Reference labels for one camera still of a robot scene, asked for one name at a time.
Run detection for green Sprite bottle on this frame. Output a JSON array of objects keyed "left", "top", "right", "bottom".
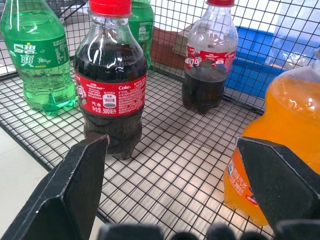
[
  {"left": 127, "top": 0, "right": 155, "bottom": 70},
  {"left": 0, "top": 0, "right": 77, "bottom": 117}
]

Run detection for brown cardboard box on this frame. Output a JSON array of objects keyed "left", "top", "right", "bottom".
[{"left": 149, "top": 26, "right": 191, "bottom": 73}]

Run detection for full cola bottle red label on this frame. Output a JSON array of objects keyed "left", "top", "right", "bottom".
[{"left": 73, "top": 0, "right": 148, "bottom": 160}]

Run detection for half-empty cola bottle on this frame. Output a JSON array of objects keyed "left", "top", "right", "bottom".
[{"left": 181, "top": 0, "right": 239, "bottom": 115}]

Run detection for blue plastic crate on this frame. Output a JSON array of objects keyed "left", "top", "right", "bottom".
[{"left": 223, "top": 25, "right": 293, "bottom": 112}]

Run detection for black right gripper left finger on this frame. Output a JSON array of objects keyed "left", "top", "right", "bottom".
[{"left": 1, "top": 134, "right": 111, "bottom": 240}]

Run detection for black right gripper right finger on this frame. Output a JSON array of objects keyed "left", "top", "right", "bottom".
[{"left": 236, "top": 136, "right": 320, "bottom": 235}]

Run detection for orange soda bottle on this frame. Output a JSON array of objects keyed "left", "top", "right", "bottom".
[{"left": 222, "top": 47, "right": 320, "bottom": 227}]

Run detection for black wire mesh basket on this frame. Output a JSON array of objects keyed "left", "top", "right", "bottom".
[{"left": 0, "top": 0, "right": 320, "bottom": 240}]

